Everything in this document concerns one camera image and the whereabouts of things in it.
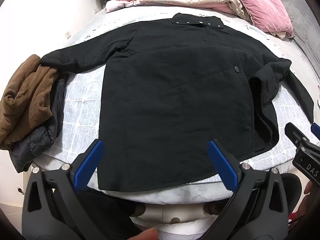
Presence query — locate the person's left hand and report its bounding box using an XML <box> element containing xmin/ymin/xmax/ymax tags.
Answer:
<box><xmin>134</xmin><ymin>227</ymin><xmax>158</xmax><ymax>240</ymax></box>

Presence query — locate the dark grey puffer jacket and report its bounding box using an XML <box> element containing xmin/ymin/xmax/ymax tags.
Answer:
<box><xmin>9</xmin><ymin>74</ymin><xmax>69</xmax><ymax>173</ymax></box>

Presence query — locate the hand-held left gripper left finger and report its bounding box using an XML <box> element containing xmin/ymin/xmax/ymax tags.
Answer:
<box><xmin>22</xmin><ymin>139</ymin><xmax>140</xmax><ymax>240</ymax></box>

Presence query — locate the pink pillow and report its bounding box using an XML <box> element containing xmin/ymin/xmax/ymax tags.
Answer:
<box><xmin>235</xmin><ymin>0</ymin><xmax>293</xmax><ymax>39</ymax></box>

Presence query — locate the grey quilted mat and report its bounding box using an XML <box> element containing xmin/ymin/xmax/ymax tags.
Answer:
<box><xmin>265</xmin><ymin>0</ymin><xmax>320</xmax><ymax>60</ymax></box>

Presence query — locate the white bed base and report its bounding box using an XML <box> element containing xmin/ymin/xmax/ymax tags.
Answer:
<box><xmin>130</xmin><ymin>201</ymin><xmax>227</xmax><ymax>240</ymax></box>

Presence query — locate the brown garment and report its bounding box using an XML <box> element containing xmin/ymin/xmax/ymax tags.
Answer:
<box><xmin>0</xmin><ymin>54</ymin><xmax>59</xmax><ymax>151</ymax></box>

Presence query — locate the person's right hand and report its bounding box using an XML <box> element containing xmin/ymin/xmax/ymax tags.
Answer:
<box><xmin>303</xmin><ymin>180</ymin><xmax>315</xmax><ymax>196</ymax></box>

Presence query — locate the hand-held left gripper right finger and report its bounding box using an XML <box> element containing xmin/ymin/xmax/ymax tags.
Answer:
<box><xmin>197</xmin><ymin>139</ymin><xmax>293</xmax><ymax>240</ymax></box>

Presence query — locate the black jacket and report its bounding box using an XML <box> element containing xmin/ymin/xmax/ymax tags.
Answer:
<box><xmin>40</xmin><ymin>12</ymin><xmax>314</xmax><ymax>193</ymax></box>

